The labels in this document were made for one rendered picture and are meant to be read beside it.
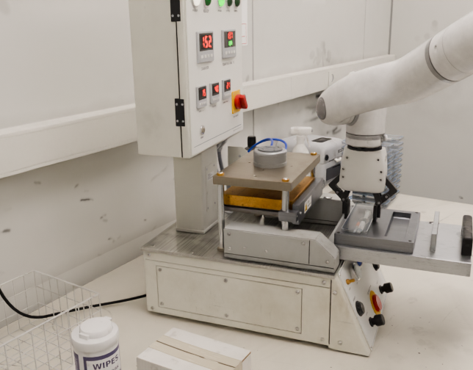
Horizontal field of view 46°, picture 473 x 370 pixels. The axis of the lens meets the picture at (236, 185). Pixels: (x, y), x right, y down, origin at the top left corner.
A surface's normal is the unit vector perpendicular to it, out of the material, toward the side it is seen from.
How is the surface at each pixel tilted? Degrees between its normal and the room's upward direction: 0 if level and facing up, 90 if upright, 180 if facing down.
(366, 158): 90
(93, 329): 1
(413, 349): 0
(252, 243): 90
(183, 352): 1
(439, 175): 90
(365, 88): 73
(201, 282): 90
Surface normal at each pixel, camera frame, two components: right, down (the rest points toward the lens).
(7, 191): 0.84, 0.14
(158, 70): -0.37, 0.27
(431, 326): -0.01, -0.96
